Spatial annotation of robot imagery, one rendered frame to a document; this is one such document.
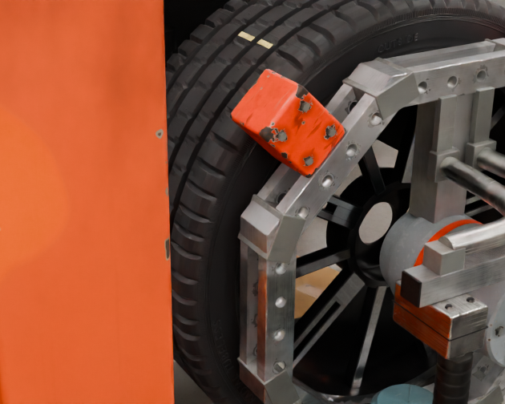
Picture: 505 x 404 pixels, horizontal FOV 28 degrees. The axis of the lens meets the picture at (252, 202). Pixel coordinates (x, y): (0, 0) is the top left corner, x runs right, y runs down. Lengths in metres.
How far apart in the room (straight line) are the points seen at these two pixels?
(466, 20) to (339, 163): 0.28
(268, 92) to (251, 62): 0.12
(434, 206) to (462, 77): 0.17
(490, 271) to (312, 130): 0.24
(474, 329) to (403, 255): 0.26
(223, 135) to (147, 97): 0.36
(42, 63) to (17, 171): 0.09
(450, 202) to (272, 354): 0.29
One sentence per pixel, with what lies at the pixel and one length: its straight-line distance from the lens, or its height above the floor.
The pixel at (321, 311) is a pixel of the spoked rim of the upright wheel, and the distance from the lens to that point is 1.35.
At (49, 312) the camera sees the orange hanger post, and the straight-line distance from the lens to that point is 0.85.
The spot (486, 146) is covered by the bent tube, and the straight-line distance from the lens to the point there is 1.24.
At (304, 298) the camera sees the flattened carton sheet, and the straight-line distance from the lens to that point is 2.88.
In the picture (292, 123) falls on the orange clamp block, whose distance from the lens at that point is 1.07.
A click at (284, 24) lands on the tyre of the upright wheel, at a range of 1.23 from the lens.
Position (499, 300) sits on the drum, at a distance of 1.16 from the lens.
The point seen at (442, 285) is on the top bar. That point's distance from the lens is 1.01.
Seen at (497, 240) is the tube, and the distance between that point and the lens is 1.04.
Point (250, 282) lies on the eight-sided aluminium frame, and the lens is 1.18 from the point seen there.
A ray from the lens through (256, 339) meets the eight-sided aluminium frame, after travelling 1.22.
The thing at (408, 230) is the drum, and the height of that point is 0.90.
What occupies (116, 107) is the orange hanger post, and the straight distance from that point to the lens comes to 0.80.
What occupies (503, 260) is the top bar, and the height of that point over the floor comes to 0.98.
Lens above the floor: 1.46
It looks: 25 degrees down
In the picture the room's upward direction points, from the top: 1 degrees clockwise
